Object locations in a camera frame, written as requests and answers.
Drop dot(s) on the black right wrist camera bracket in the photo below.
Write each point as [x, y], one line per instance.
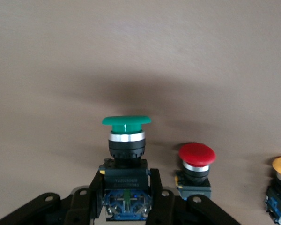
[37, 207]

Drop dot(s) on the green push button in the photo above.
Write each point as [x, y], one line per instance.
[126, 140]

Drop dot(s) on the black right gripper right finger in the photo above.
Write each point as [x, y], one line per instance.
[162, 206]

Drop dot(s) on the red push button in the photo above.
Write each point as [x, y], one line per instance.
[196, 154]

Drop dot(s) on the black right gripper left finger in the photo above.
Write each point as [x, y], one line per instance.
[84, 206]

